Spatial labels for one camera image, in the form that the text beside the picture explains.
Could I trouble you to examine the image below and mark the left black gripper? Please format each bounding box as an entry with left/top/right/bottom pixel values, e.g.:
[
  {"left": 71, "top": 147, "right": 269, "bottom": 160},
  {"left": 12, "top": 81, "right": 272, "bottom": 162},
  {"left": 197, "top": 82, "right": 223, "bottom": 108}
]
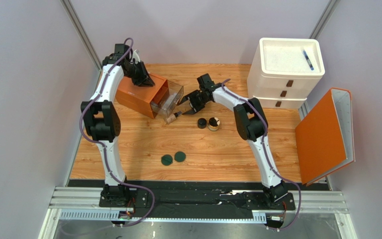
[{"left": 125, "top": 61, "right": 156, "bottom": 88}]

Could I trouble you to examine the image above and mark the orange drawer box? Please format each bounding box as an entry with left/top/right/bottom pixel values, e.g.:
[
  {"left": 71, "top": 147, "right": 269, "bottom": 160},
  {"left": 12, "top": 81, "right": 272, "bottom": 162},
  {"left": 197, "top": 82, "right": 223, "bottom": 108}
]
[{"left": 115, "top": 73, "right": 168, "bottom": 119}]

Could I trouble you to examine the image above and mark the clear glitter bottle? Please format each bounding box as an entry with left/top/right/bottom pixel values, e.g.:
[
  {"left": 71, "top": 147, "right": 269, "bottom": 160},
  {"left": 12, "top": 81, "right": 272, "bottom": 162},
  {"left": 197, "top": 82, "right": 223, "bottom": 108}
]
[{"left": 161, "top": 95, "right": 177, "bottom": 112}]

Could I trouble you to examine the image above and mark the clear top drawer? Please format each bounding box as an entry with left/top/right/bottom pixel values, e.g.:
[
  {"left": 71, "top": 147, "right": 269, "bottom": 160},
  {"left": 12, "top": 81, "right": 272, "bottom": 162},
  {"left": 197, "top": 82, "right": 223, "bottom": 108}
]
[{"left": 150, "top": 80, "right": 184, "bottom": 118}]

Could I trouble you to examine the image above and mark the gold lid cream jar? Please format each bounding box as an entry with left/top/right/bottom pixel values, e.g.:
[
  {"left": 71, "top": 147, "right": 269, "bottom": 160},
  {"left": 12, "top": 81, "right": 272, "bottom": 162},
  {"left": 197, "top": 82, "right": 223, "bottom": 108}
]
[{"left": 207, "top": 117, "right": 220, "bottom": 131}]

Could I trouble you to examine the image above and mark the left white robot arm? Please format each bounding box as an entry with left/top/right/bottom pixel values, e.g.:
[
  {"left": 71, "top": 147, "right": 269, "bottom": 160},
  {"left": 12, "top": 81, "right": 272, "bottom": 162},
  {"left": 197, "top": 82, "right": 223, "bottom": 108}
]
[{"left": 79, "top": 38, "right": 155, "bottom": 206}]

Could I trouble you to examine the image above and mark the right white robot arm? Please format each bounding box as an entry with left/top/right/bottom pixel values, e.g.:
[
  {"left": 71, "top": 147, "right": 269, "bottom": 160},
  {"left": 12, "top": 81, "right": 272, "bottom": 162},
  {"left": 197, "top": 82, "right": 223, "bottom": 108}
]
[{"left": 177, "top": 74, "right": 288, "bottom": 203}]

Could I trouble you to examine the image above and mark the black round jar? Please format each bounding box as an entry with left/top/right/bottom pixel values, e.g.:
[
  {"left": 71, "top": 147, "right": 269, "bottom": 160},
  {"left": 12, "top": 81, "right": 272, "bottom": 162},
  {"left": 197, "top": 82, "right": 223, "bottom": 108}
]
[{"left": 197, "top": 118, "right": 207, "bottom": 129}]

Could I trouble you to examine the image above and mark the green round compact right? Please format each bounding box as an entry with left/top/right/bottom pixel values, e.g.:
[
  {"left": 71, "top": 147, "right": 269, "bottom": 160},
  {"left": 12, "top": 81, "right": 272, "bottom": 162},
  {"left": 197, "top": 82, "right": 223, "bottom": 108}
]
[{"left": 174, "top": 151, "right": 187, "bottom": 162}]

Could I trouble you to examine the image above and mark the green round compact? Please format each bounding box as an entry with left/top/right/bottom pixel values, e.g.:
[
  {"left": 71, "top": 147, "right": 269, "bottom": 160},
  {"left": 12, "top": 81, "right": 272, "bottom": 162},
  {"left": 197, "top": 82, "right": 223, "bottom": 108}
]
[
  {"left": 174, "top": 151, "right": 187, "bottom": 162},
  {"left": 161, "top": 154, "right": 173, "bottom": 166}
]

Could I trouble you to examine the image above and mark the green round compact left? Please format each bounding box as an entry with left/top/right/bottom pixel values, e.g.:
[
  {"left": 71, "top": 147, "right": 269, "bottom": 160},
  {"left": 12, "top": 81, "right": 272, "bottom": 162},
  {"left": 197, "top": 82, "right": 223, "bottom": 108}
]
[{"left": 161, "top": 154, "right": 173, "bottom": 166}]

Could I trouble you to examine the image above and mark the white three-drawer cabinet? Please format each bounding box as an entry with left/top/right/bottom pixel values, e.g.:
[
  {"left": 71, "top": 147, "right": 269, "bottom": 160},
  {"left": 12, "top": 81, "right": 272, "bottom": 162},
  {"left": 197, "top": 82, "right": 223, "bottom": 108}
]
[{"left": 247, "top": 37, "right": 325, "bottom": 109}]

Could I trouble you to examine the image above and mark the blue pen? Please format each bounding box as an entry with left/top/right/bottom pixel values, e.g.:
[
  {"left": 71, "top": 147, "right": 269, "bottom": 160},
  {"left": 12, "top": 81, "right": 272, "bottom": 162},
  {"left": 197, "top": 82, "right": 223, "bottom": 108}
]
[{"left": 302, "top": 49, "right": 314, "bottom": 71}]

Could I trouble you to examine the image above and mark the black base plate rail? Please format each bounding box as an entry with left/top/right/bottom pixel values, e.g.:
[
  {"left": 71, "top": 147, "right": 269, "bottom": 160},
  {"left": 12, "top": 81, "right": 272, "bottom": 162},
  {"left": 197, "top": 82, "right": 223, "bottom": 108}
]
[{"left": 98, "top": 189, "right": 296, "bottom": 211}]

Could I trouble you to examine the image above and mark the orange ring binder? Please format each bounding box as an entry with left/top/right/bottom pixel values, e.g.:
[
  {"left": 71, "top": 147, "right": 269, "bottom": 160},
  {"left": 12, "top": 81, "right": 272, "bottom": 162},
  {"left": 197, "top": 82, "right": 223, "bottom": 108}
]
[{"left": 295, "top": 88, "right": 356, "bottom": 185}]

